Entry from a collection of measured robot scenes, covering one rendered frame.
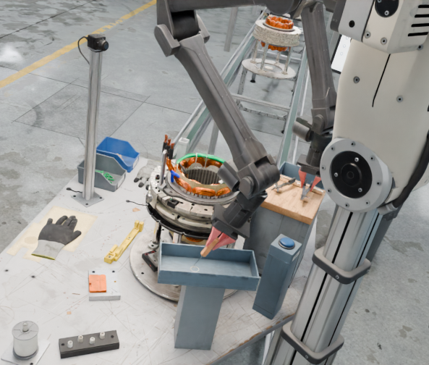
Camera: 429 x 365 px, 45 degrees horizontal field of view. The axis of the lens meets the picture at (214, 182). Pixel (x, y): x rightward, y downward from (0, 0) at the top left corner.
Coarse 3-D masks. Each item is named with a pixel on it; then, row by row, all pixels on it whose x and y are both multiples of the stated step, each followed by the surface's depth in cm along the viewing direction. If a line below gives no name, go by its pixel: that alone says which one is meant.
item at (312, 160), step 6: (312, 150) 155; (300, 156) 161; (306, 156) 162; (312, 156) 156; (318, 156) 155; (300, 162) 158; (306, 162) 158; (312, 162) 157; (318, 162) 156; (312, 168) 157; (318, 168) 157
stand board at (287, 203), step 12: (276, 192) 164; (288, 192) 165; (300, 192) 167; (312, 192) 168; (324, 192) 170; (264, 204) 159; (276, 204) 158; (288, 204) 159; (300, 204) 160; (312, 204) 161; (288, 216) 157; (300, 216) 156; (312, 216) 156
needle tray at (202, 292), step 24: (168, 264) 131; (192, 264) 133; (216, 264) 134; (240, 264) 136; (192, 288) 129; (216, 288) 129; (240, 288) 128; (192, 312) 133; (216, 312) 134; (192, 336) 138
